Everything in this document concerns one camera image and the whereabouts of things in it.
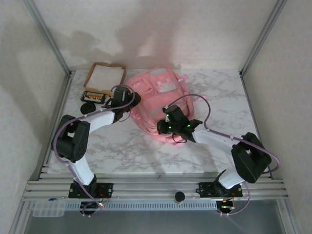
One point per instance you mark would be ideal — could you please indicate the pink backpack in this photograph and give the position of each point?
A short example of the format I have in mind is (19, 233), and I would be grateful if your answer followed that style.
(158, 97)

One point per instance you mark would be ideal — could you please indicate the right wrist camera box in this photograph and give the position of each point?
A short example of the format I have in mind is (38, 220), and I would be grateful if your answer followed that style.
(167, 117)

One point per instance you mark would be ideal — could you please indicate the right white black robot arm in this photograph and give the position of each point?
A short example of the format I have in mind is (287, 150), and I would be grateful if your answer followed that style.
(251, 158)

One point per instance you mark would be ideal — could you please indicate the small black controller board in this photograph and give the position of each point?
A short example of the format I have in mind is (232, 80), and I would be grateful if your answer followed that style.
(89, 208)
(226, 207)

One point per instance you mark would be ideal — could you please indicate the black tray with orange items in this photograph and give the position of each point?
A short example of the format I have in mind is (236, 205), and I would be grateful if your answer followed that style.
(92, 97)

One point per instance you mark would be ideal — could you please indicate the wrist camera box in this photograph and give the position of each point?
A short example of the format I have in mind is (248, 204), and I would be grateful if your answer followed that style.
(167, 117)
(124, 94)

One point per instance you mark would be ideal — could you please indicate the white paper sheet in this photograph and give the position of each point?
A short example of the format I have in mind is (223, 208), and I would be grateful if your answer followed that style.
(104, 76)

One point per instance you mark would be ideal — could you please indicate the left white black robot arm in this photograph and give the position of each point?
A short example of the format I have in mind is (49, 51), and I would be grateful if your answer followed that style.
(72, 141)

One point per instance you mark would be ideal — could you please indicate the clear plastic organizer box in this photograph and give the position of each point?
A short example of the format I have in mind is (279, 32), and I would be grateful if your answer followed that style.
(48, 209)

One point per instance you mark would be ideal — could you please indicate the brown cardboard box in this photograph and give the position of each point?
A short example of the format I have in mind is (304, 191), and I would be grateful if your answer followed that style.
(97, 91)

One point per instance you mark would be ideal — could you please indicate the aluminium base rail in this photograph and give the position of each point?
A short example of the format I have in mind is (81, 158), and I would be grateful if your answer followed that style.
(156, 187)

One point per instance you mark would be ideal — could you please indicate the black round knob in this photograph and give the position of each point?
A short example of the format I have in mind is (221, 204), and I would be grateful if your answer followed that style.
(180, 196)

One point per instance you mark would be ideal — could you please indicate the black round disc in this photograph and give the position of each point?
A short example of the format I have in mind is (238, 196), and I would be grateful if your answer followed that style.
(87, 108)

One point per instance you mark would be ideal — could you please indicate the aluminium frame post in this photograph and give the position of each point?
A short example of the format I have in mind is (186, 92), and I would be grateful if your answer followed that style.
(263, 36)
(48, 36)

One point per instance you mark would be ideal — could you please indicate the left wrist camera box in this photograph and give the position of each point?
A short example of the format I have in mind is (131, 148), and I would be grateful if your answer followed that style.
(124, 94)

